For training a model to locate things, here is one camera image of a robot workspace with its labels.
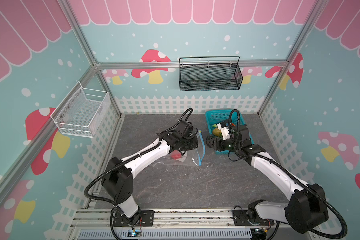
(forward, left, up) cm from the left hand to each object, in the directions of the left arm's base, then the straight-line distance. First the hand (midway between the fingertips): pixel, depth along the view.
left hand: (198, 147), depth 82 cm
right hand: (+3, -7, +3) cm, 8 cm away
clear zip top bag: (-5, +2, -2) cm, 6 cm away
